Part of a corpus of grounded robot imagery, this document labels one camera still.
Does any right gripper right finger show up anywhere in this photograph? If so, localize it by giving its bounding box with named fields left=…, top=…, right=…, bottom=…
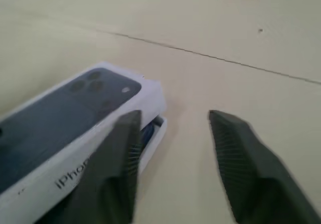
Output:
left=208, top=109, right=321, bottom=224

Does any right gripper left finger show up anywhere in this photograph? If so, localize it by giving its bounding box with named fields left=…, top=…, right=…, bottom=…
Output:
left=42, top=109, right=143, bottom=224

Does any white phone box lid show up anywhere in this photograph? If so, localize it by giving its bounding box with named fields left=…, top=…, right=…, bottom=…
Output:
left=0, top=61, right=169, bottom=224

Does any white phone box base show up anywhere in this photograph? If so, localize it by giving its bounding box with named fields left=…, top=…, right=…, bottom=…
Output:
left=138, top=117, right=169, bottom=176

